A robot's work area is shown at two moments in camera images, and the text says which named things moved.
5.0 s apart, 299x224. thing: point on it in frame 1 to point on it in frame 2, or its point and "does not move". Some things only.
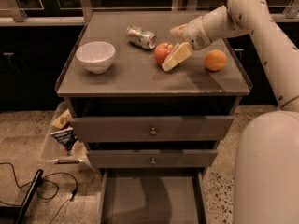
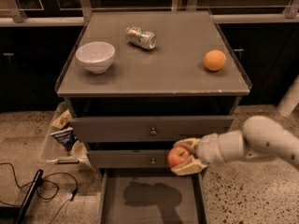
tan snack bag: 63,119 does not move
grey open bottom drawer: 153,196 does not move
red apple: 162,51 to 177,155
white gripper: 194,32 to 207,149
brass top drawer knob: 153,133 does not move
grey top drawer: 151,129 does not move
